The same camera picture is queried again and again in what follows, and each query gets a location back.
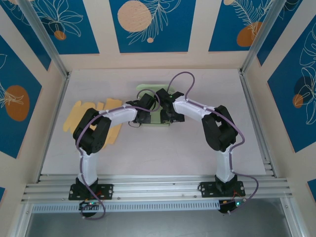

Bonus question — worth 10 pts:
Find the aluminium side rail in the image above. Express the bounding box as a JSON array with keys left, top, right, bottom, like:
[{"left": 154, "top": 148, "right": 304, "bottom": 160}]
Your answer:
[
  {"left": 239, "top": 70, "right": 276, "bottom": 177},
  {"left": 37, "top": 73, "right": 71, "bottom": 183}
]

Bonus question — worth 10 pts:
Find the black control board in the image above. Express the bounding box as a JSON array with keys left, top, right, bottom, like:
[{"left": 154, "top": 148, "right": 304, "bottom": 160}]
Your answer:
[
  {"left": 79, "top": 200, "right": 101, "bottom": 211},
  {"left": 218, "top": 199, "right": 245, "bottom": 215}
]

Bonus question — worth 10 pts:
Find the yellow paper box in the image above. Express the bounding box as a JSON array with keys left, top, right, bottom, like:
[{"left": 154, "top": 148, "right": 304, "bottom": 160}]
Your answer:
[{"left": 62, "top": 98, "right": 123, "bottom": 146}]

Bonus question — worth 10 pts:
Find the grey slotted cable duct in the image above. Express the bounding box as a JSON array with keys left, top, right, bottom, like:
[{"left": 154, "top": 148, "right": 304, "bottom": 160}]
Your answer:
[{"left": 31, "top": 200, "right": 220, "bottom": 213}]

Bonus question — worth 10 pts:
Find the aluminium cross rail frame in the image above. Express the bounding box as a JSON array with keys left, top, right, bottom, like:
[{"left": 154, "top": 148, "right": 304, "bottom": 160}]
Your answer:
[{"left": 21, "top": 174, "right": 293, "bottom": 202}]

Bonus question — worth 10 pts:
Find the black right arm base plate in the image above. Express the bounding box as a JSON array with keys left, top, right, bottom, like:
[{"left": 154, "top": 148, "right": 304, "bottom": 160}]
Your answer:
[{"left": 198, "top": 181, "right": 246, "bottom": 198}]

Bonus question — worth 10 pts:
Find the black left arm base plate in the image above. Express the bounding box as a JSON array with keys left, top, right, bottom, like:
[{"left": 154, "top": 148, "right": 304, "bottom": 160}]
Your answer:
[{"left": 68, "top": 184, "right": 114, "bottom": 200}]

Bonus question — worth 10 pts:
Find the aluminium corner post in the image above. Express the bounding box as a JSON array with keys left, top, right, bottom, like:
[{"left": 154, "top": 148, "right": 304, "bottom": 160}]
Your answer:
[
  {"left": 18, "top": 0, "right": 70, "bottom": 79},
  {"left": 240, "top": 0, "right": 283, "bottom": 75}
]

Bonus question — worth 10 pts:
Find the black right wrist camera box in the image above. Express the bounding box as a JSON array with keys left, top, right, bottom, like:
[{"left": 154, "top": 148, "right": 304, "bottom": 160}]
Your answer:
[{"left": 155, "top": 88, "right": 171, "bottom": 104}]

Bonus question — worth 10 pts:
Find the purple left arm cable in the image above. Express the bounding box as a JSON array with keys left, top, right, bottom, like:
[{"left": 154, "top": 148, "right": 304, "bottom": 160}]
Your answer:
[{"left": 75, "top": 90, "right": 162, "bottom": 220}]

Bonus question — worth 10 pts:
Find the light green paper box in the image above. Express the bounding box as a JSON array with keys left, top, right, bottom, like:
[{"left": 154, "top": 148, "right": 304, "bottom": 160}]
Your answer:
[{"left": 136, "top": 83, "right": 185, "bottom": 128}]

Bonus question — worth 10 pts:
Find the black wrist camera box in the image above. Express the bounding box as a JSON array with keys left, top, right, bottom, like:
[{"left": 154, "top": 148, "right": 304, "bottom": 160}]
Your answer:
[
  {"left": 139, "top": 93, "right": 157, "bottom": 109},
  {"left": 155, "top": 88, "right": 171, "bottom": 104}
]

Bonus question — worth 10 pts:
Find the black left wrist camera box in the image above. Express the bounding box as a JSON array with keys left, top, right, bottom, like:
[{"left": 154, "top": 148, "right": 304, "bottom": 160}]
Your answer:
[{"left": 139, "top": 93, "right": 157, "bottom": 109}]

